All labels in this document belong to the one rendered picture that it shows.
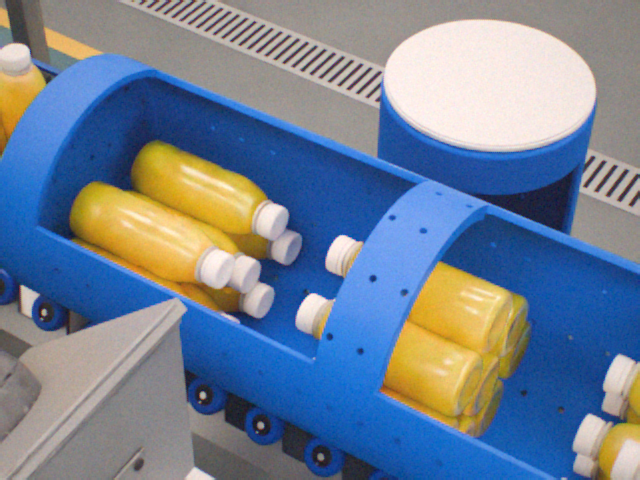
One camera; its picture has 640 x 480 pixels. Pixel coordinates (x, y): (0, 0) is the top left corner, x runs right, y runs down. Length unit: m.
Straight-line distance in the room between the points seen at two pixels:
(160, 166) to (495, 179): 0.44
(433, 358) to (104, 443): 0.40
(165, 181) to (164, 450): 0.49
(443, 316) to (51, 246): 0.41
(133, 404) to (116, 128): 0.62
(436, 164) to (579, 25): 2.10
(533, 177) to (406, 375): 0.50
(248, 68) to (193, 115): 1.95
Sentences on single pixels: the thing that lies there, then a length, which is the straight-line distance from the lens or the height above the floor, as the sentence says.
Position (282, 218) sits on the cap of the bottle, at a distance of 1.35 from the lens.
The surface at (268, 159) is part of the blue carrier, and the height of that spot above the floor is 1.09.
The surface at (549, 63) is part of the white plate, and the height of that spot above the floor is 1.04.
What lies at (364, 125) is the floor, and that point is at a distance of 3.21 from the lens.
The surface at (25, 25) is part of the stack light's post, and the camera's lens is 1.96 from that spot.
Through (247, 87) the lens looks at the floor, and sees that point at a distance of 3.34.
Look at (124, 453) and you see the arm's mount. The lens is 0.90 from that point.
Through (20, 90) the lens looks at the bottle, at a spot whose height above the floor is 1.04.
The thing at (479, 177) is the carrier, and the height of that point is 0.99.
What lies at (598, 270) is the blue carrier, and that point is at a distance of 1.27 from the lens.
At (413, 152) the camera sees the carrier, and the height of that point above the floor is 0.99.
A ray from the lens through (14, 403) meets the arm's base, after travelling 0.88.
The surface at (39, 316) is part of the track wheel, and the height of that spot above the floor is 0.96.
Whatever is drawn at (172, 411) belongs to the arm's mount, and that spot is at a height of 1.29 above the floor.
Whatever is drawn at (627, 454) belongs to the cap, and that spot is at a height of 1.12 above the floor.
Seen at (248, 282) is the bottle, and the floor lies 1.05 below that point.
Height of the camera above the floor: 2.02
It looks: 44 degrees down
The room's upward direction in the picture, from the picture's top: straight up
